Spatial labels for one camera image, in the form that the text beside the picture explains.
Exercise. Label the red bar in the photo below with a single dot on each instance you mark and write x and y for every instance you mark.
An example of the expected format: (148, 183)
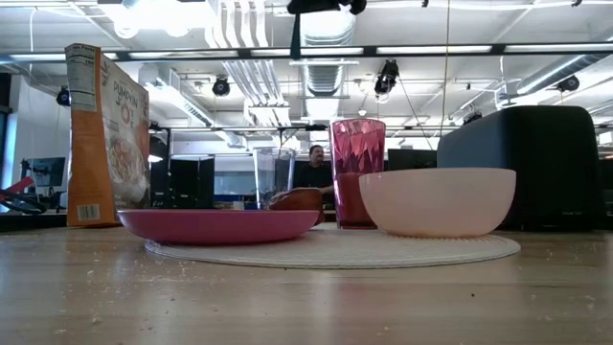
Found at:
(19, 186)

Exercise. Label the person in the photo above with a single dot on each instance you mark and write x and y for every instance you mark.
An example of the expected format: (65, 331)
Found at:
(313, 177)

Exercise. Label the pumpkin cereal box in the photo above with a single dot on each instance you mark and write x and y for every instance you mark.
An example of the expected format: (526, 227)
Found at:
(91, 167)

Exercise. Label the pink plastic plate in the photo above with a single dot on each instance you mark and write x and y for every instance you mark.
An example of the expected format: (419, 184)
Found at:
(215, 227)

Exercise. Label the dark computer monitor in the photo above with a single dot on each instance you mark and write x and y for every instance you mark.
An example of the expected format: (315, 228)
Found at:
(45, 167)

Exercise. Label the black ceiling spotlight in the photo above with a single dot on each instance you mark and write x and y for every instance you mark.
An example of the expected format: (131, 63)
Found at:
(569, 84)
(221, 86)
(471, 118)
(62, 96)
(387, 76)

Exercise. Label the black partition panels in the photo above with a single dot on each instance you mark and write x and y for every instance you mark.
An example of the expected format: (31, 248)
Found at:
(191, 182)

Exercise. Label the black overhead rig beam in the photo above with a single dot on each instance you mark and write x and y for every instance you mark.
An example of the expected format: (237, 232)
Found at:
(370, 50)

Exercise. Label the pale pink bowl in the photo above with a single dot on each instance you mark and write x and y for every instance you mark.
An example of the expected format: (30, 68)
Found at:
(436, 206)

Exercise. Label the white round woven placemat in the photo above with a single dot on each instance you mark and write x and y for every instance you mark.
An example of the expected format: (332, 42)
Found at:
(345, 251)

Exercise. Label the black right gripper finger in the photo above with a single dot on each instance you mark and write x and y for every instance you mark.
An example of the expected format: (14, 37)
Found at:
(313, 6)

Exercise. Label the silver ventilation duct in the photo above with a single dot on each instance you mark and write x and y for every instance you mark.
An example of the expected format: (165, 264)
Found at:
(325, 76)

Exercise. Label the red faceted plastic cup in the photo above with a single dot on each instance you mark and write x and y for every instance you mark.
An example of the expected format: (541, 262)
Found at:
(356, 144)

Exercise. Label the clear drinking glass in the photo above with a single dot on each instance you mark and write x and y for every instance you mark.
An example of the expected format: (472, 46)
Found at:
(268, 172)

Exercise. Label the brown bread roll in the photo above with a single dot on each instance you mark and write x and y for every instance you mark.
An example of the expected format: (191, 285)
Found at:
(299, 199)

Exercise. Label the black toaster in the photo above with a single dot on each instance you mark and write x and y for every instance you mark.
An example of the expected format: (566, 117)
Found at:
(551, 153)

